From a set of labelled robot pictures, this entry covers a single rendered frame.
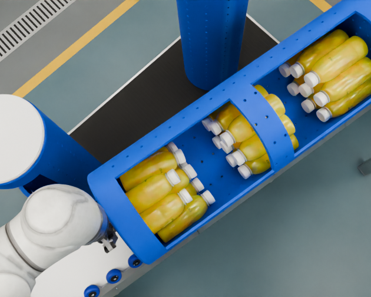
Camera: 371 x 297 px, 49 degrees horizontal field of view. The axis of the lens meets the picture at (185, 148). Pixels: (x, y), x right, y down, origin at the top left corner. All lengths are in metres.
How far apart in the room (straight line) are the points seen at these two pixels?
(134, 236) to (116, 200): 0.09
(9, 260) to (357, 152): 1.97
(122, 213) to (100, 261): 0.35
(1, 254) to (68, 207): 0.13
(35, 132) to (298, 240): 1.45
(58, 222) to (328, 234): 1.78
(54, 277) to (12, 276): 0.64
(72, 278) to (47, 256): 0.61
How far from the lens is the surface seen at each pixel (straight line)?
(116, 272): 1.22
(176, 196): 1.07
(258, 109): 1.00
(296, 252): 2.22
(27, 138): 1.29
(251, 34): 2.35
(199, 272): 2.17
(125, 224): 0.96
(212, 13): 1.55
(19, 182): 1.31
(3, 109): 1.36
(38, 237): 0.65
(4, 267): 0.70
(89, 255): 1.29
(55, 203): 0.64
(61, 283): 1.32
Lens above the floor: 2.17
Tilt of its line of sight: 75 degrees down
